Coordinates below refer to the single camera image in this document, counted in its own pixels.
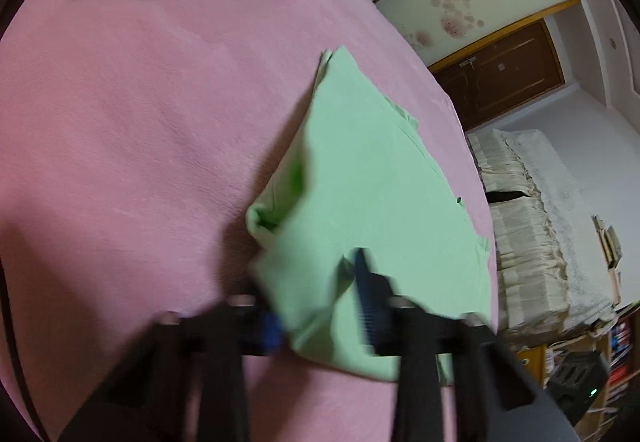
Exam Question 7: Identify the wooden bookshelf with books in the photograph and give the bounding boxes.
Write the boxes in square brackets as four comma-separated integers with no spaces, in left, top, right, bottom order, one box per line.
[600,305,636,418]

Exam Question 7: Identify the green t-shirt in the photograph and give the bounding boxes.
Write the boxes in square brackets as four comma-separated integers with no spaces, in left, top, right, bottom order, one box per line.
[245,46,493,383]

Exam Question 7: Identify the brown wooden door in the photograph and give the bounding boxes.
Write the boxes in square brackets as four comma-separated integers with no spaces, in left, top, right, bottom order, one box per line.
[429,20,566,132]

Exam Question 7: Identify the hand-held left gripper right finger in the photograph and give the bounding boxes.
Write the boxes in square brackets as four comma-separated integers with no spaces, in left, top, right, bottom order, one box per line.
[352,248,581,442]

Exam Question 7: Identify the cream lace covered furniture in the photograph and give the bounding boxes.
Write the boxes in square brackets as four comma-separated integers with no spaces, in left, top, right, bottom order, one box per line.
[467,128,616,335]

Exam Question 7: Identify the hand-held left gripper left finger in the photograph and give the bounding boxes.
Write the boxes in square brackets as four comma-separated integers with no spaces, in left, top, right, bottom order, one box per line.
[57,295,288,442]

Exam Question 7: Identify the pink bed blanket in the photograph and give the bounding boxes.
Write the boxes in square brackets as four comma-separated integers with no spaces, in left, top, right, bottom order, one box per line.
[0,0,498,442]

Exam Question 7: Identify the wooden drawer cabinet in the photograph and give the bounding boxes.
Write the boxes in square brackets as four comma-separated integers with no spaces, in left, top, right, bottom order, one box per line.
[512,344,548,390]

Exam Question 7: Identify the stack of books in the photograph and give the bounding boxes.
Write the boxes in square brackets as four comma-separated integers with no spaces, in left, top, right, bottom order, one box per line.
[592,215,623,290]

